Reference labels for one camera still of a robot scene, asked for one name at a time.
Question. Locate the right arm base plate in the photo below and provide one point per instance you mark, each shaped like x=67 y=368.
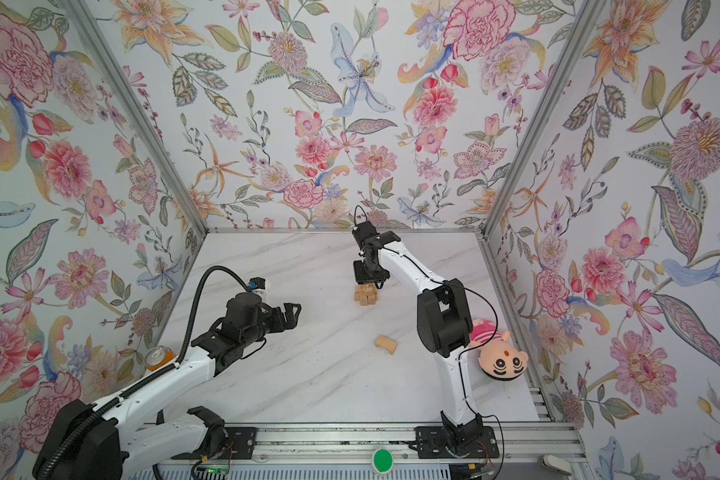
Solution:
x=430 y=444

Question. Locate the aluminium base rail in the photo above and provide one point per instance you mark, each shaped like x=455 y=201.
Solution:
x=313 y=443

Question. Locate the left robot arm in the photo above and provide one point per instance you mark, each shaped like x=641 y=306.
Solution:
x=110 y=438

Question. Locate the right corner aluminium post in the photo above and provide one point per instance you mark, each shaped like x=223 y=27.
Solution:
x=582 y=26

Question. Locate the arched wood block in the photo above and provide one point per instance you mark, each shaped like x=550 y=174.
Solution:
x=369 y=296
x=387 y=344

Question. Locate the orange soda can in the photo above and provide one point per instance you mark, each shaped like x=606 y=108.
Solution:
x=157 y=357

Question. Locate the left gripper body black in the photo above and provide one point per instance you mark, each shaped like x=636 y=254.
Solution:
x=266 y=324

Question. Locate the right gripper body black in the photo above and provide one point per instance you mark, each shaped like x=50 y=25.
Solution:
x=365 y=275

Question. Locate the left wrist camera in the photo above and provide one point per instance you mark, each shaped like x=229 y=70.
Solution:
x=258 y=285

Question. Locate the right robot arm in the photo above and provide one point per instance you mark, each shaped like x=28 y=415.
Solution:
x=444 y=325

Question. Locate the white device on rail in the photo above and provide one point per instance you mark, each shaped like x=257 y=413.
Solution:
x=556 y=464

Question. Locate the pink plush toy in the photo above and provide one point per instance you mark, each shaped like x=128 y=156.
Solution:
x=498 y=357

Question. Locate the corner aluminium post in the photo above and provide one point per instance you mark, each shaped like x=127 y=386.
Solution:
x=582 y=26
x=92 y=37

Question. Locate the printed wood block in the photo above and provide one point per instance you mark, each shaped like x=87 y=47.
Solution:
x=368 y=288

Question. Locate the green round button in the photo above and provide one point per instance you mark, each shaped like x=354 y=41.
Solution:
x=382 y=461

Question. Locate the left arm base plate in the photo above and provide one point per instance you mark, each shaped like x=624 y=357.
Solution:
x=237 y=443

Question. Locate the left corner aluminium post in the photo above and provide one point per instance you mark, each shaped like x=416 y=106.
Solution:
x=92 y=37

